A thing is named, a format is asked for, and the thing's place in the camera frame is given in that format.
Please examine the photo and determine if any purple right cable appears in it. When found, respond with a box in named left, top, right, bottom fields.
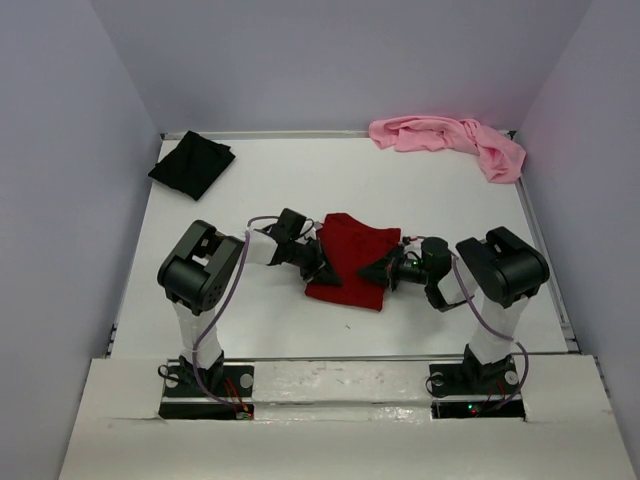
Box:
left=402, top=237, right=531, bottom=409

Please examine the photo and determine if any red t shirt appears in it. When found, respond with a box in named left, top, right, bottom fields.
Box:
left=305, top=213, right=401, bottom=312

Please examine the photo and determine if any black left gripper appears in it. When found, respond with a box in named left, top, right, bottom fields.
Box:
left=285, top=237, right=341, bottom=287

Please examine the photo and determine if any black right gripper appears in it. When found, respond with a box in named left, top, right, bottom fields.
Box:
left=354, top=243, right=432, bottom=291

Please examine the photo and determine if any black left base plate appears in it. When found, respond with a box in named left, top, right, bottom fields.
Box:
left=157, top=361, right=255, bottom=421

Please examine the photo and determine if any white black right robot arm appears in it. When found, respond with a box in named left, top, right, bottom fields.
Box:
left=357, top=227, right=550, bottom=402

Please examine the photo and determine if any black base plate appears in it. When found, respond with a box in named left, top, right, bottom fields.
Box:
left=157, top=361, right=255, bottom=421
left=425, top=363, right=526, bottom=420

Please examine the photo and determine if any pink t shirt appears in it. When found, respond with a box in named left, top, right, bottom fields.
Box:
left=368, top=116, right=526, bottom=184

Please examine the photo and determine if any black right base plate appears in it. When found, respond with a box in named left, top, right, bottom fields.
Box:
left=425, top=363, right=526, bottom=420

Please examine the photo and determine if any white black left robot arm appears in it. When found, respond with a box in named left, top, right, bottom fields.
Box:
left=157, top=208, right=342, bottom=404

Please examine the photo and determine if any black t shirt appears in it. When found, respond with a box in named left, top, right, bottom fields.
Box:
left=148, top=131, right=236, bottom=201

